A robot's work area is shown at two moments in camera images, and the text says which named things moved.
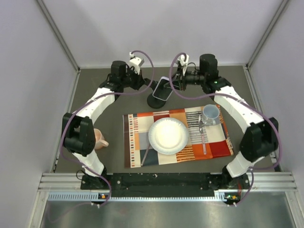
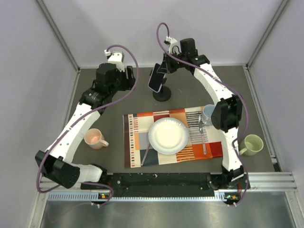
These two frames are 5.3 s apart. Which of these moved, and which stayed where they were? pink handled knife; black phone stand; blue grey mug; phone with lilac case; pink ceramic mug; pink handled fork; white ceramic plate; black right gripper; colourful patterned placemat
Moved: phone with lilac case; black right gripper; black phone stand
Stayed: pink handled fork; blue grey mug; colourful patterned placemat; pink ceramic mug; pink handled knife; white ceramic plate
